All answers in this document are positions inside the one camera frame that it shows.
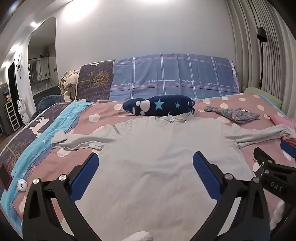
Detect beige clothes pile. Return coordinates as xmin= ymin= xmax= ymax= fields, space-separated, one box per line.
xmin=58 ymin=70 xmax=80 ymax=102

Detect pink garment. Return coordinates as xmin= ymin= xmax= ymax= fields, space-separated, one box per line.
xmin=269 ymin=113 xmax=296 ymax=143

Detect blue plaid pillow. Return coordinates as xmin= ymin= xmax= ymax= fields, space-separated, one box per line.
xmin=109 ymin=53 xmax=241 ymax=102

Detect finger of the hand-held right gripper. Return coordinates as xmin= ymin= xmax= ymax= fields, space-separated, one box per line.
xmin=280 ymin=141 xmax=296 ymax=160
xmin=253 ymin=147 xmax=296 ymax=179

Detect mirror cabinet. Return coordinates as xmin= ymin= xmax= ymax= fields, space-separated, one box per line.
xmin=29 ymin=57 xmax=50 ymax=83

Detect dark tree print pillow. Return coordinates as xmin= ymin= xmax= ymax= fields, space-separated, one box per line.
xmin=75 ymin=60 xmax=115 ymax=102

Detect white wall decoration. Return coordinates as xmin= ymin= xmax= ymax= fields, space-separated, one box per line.
xmin=16 ymin=54 xmax=24 ymax=80

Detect folded floral cloth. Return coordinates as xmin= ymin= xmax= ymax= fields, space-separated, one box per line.
xmin=205 ymin=105 xmax=260 ymax=124

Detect dark teal fuzzy blanket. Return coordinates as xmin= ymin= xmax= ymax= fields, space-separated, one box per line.
xmin=33 ymin=95 xmax=65 ymax=118

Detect small white round toy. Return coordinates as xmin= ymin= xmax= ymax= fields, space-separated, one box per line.
xmin=17 ymin=178 xmax=28 ymax=191

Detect red phone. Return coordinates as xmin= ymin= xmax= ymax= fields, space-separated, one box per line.
xmin=0 ymin=163 xmax=12 ymax=190

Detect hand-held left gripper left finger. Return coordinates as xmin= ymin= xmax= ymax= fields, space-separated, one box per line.
xmin=22 ymin=152 xmax=100 ymax=241

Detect grey curtains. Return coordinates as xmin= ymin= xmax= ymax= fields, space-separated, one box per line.
xmin=225 ymin=0 xmax=296 ymax=116

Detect white storage rack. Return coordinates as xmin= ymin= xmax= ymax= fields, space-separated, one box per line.
xmin=5 ymin=101 xmax=20 ymax=132

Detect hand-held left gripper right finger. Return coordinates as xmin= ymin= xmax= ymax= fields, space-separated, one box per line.
xmin=193 ymin=151 xmax=270 ymax=241

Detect navy star print blanket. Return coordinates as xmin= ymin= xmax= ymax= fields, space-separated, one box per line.
xmin=122 ymin=94 xmax=196 ymax=116

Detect green pillow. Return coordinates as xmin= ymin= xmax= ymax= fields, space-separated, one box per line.
xmin=244 ymin=86 xmax=282 ymax=107

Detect teal and navy deer quilt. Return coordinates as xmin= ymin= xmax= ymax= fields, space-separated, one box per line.
xmin=0 ymin=101 xmax=94 ymax=209

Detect grey long-sleeve shirt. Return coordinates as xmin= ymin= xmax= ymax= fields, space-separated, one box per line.
xmin=51 ymin=111 xmax=296 ymax=241

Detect pink spotted bedsheet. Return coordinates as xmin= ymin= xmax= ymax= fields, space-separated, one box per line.
xmin=5 ymin=92 xmax=296 ymax=241

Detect white cat figurine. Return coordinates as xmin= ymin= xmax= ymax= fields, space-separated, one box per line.
xmin=17 ymin=98 xmax=29 ymax=123

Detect black floor lamp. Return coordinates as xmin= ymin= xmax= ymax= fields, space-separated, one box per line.
xmin=257 ymin=27 xmax=268 ymax=90

